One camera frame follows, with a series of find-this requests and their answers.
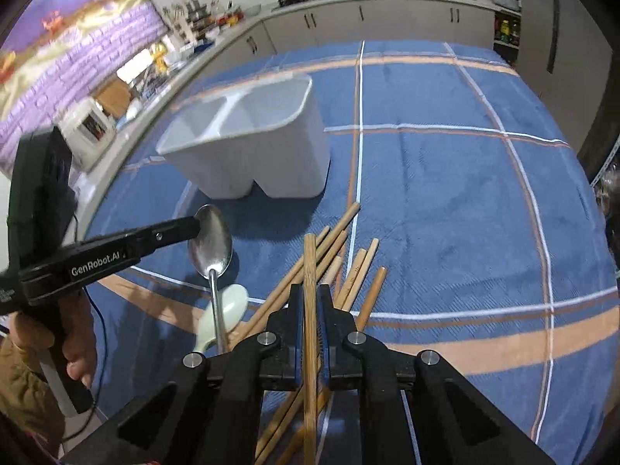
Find wooden chopstick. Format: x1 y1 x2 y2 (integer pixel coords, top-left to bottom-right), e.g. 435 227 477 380
334 249 367 310
355 267 387 332
320 255 343 286
231 228 338 348
303 234 317 465
341 238 379 312
231 203 360 348

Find white plastic spoon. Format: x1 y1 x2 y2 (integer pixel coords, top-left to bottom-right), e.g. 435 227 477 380
193 283 249 353

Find metal spoon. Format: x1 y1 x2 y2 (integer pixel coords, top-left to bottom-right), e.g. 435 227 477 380
188 205 232 354

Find grey lower kitchen cabinets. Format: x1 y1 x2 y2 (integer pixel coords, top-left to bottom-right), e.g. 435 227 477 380
201 0 495 77

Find person's left hand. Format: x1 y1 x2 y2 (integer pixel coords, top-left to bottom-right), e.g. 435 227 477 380
9 290 98 388

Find white rice cooker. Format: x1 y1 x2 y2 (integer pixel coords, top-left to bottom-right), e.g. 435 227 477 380
58 96 117 172

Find wooden chopstick on table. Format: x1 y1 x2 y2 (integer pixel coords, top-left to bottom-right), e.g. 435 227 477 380
341 238 379 312
320 255 343 286
355 267 387 332
231 228 338 348
334 249 367 310
231 203 360 348

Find wooden cutting board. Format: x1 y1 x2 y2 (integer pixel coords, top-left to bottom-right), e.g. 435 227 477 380
91 76 133 119

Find landscape window blind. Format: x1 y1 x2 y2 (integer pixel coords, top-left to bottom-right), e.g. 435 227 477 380
1 0 167 174

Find white two-compartment utensil holder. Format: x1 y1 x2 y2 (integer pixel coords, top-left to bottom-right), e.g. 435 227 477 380
155 74 330 200

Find grey refrigerator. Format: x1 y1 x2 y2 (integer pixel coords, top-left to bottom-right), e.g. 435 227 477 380
517 0 611 151

